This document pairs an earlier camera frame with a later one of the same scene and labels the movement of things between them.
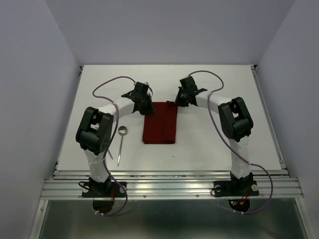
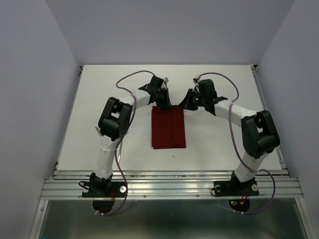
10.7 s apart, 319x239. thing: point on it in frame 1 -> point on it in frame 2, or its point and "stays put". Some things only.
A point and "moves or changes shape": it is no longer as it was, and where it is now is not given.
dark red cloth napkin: x=160 y=127 moves or changes shape
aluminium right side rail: x=270 y=119 stays put
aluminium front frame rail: x=170 y=184 stays put
